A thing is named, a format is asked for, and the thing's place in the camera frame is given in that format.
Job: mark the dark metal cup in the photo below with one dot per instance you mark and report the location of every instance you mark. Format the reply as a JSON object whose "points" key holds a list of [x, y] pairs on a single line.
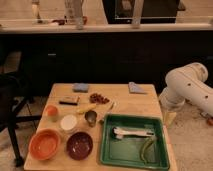
{"points": [[91, 117]]}

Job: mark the green pepper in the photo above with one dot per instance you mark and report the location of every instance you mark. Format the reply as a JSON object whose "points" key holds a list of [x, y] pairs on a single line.
{"points": [[148, 142]]}

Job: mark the orange red bowl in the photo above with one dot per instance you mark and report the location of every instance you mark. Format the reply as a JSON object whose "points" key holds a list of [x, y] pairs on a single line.
{"points": [[44, 144]]}

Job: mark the black rectangular block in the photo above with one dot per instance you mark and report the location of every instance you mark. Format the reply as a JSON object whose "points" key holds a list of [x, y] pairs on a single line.
{"points": [[69, 101]]}

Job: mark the black office chair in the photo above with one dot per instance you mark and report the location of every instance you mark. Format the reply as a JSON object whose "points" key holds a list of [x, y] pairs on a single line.
{"points": [[9, 86]]}

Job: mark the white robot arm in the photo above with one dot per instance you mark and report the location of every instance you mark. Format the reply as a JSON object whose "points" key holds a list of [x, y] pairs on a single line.
{"points": [[187, 83]]}

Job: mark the dark maroon bowl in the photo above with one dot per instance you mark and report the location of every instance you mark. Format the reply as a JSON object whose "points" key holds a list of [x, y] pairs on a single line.
{"points": [[79, 146]]}

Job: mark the dark cabinet counter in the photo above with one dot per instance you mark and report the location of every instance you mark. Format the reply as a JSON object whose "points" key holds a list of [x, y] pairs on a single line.
{"points": [[107, 57]]}

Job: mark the small white bowl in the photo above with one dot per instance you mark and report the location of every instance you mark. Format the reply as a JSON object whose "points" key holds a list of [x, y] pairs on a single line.
{"points": [[68, 122]]}

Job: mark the grey folded cloth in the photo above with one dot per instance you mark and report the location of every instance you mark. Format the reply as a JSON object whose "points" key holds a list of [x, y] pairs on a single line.
{"points": [[135, 88]]}

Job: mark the wooden handled utensil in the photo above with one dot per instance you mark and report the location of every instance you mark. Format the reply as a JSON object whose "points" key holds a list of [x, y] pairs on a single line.
{"points": [[101, 121]]}

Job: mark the green plastic tray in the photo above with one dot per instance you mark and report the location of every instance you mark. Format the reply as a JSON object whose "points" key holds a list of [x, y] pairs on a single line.
{"points": [[125, 152]]}

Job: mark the orange cup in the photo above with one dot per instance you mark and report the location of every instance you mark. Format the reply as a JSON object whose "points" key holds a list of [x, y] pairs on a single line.
{"points": [[52, 112]]}

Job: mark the white and black utensil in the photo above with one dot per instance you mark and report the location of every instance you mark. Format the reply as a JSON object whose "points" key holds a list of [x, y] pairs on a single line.
{"points": [[121, 133]]}

